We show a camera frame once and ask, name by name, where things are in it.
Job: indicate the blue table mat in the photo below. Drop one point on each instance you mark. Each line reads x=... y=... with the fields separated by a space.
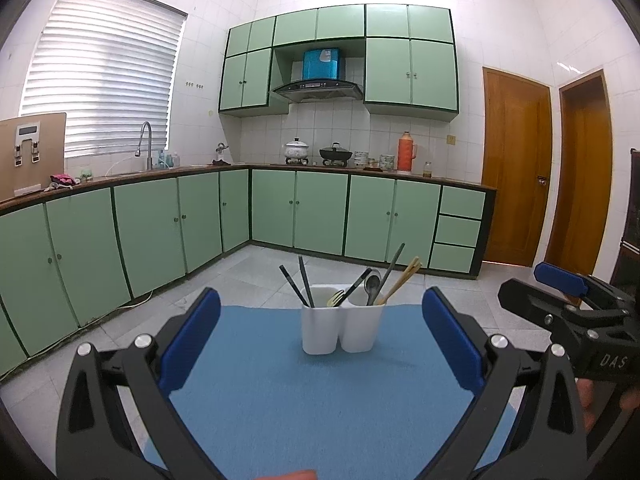
x=325 y=410

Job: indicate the green base cabinets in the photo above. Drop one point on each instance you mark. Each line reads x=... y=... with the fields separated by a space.
x=150 y=220

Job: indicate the green wall cabinets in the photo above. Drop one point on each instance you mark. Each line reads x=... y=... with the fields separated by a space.
x=410 y=70

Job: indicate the black wok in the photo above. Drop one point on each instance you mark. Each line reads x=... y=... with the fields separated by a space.
x=336 y=153

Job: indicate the person's left hand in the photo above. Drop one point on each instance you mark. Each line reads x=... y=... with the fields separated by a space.
x=295 y=476

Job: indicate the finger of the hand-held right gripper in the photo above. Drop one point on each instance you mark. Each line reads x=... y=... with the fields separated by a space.
x=530 y=302
x=560 y=277

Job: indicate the orange thermos flask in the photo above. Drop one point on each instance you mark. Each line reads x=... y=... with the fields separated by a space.
x=406 y=152

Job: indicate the brown cardboard box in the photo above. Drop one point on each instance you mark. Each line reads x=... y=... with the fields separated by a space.
x=50 y=170

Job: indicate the wooden door with dark frame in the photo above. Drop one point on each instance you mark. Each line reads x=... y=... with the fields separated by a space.
x=580 y=180

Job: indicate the blue wrapped hood chimney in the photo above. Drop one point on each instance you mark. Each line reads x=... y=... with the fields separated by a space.
x=322 y=64

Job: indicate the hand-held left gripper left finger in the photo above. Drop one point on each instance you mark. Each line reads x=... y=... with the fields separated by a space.
x=192 y=340

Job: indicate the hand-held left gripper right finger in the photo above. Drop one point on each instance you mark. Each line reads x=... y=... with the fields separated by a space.
x=450 y=335

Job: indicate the closed wooden door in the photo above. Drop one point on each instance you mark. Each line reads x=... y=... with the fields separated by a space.
x=515 y=170

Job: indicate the red cloth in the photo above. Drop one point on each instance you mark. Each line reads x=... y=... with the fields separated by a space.
x=62 y=179

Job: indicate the black range hood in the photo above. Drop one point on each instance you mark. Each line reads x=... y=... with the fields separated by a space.
x=317 y=91

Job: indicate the black spoon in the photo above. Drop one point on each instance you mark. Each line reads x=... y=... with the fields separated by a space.
x=372 y=282

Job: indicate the cream plastic fork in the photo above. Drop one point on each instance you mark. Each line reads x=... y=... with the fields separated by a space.
x=334 y=301

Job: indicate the person's right hand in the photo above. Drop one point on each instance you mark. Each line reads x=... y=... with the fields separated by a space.
x=586 y=405

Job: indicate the white two-compartment utensil holder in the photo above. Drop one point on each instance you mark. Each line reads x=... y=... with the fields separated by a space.
x=320 y=330

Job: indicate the metal kitchen faucet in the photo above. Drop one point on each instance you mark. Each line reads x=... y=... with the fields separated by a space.
x=149 y=157

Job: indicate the dark wooden furniture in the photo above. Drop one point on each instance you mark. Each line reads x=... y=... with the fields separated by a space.
x=630 y=220

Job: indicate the clear plastic bottles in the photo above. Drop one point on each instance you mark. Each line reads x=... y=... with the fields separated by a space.
x=168 y=160

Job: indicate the small glass jar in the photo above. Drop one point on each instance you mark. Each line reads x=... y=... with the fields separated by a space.
x=427 y=170

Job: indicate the wall hooks row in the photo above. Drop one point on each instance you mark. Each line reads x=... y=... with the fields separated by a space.
x=194 y=85

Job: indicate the white window blind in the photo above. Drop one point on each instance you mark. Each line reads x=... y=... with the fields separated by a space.
x=100 y=75

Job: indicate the small metal kettle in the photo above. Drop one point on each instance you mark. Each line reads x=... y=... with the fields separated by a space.
x=221 y=156

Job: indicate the white cooking pot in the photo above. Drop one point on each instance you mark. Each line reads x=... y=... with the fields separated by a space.
x=296 y=150

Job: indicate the patterned ceramic container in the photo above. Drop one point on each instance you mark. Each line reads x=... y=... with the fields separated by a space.
x=387 y=162

